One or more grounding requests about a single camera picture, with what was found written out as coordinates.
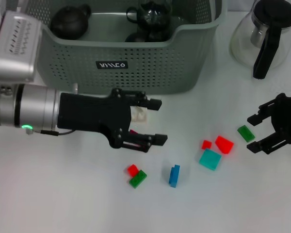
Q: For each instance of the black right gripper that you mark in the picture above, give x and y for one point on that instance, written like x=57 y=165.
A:
x=288 y=116

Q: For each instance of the grey-green perforated storage bin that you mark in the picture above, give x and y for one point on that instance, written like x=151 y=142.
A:
x=160 y=72

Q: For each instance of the small red toy block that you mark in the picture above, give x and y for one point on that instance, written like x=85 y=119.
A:
x=206 y=144
x=132 y=170

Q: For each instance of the white toy block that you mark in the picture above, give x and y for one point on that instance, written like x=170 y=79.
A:
x=140 y=115

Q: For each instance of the red slope toy block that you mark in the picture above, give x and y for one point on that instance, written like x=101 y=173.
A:
x=224 y=144

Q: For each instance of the dark clay teapot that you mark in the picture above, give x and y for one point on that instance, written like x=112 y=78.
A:
x=68 y=23

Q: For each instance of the teal square toy block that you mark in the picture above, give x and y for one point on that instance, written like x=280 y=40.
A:
x=209 y=160

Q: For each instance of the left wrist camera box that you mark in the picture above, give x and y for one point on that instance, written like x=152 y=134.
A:
x=14 y=60

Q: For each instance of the blue toy block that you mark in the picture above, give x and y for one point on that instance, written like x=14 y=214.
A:
x=173 y=176

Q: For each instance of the green rectangular toy block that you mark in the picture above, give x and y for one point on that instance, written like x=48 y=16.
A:
x=246 y=133
x=137 y=180

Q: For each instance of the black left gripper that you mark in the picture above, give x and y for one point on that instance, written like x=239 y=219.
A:
x=92 y=111

